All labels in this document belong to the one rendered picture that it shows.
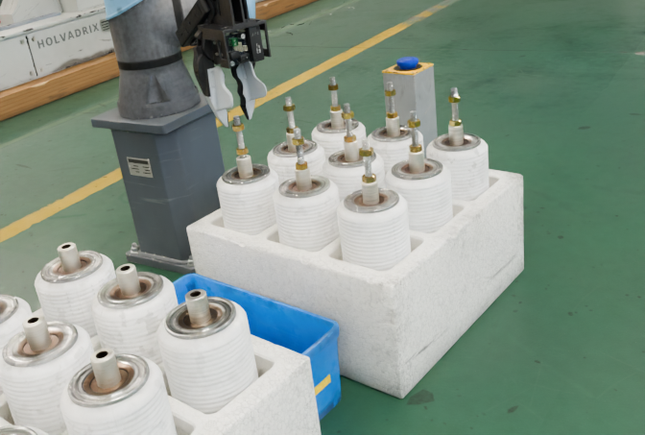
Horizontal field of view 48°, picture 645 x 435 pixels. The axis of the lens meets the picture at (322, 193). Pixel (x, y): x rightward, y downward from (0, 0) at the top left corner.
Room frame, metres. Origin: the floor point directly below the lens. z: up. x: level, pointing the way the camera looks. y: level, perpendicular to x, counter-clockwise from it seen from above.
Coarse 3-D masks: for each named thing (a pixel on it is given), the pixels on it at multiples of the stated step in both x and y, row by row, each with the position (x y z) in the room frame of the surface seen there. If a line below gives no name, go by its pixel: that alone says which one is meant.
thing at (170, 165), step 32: (128, 128) 1.26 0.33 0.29; (160, 128) 1.21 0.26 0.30; (192, 128) 1.28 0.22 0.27; (128, 160) 1.28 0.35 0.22; (160, 160) 1.24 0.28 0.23; (192, 160) 1.27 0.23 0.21; (128, 192) 1.30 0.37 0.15; (160, 192) 1.25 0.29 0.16; (192, 192) 1.26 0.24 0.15; (160, 224) 1.26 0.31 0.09; (128, 256) 1.31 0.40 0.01; (160, 256) 1.27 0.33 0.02
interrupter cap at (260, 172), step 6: (234, 168) 1.08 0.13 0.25; (252, 168) 1.08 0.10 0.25; (258, 168) 1.07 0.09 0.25; (264, 168) 1.07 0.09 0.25; (228, 174) 1.06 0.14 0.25; (234, 174) 1.06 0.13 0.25; (258, 174) 1.05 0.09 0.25; (264, 174) 1.04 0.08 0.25; (228, 180) 1.04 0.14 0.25; (234, 180) 1.03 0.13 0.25; (240, 180) 1.03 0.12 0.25; (246, 180) 1.03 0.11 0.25; (252, 180) 1.02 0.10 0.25; (258, 180) 1.02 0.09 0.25
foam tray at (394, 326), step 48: (192, 240) 1.04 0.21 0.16; (240, 240) 0.98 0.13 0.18; (336, 240) 0.94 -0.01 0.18; (432, 240) 0.90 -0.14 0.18; (480, 240) 0.97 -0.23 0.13; (288, 288) 0.91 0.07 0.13; (336, 288) 0.85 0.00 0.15; (384, 288) 0.80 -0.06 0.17; (432, 288) 0.86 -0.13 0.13; (480, 288) 0.96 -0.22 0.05; (384, 336) 0.80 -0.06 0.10; (432, 336) 0.86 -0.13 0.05; (384, 384) 0.81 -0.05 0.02
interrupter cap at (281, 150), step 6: (282, 144) 1.17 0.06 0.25; (306, 144) 1.15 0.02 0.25; (312, 144) 1.15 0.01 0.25; (276, 150) 1.14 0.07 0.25; (282, 150) 1.14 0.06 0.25; (288, 150) 1.14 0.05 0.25; (306, 150) 1.12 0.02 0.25; (312, 150) 1.12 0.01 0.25; (276, 156) 1.12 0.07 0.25; (282, 156) 1.11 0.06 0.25; (288, 156) 1.11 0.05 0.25; (294, 156) 1.11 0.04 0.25
